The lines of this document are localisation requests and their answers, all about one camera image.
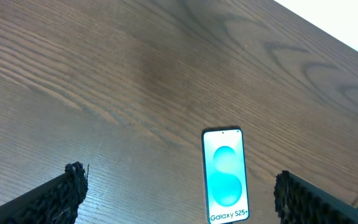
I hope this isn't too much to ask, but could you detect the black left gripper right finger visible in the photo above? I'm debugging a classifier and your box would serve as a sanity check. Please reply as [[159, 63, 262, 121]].
[[273, 170, 358, 224]]

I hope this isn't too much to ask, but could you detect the blue screen smartphone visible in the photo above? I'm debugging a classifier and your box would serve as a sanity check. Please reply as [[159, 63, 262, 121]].
[[201, 126, 250, 223]]

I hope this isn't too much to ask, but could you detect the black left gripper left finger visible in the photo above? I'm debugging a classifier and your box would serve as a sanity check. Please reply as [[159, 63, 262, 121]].
[[0, 162, 89, 224]]

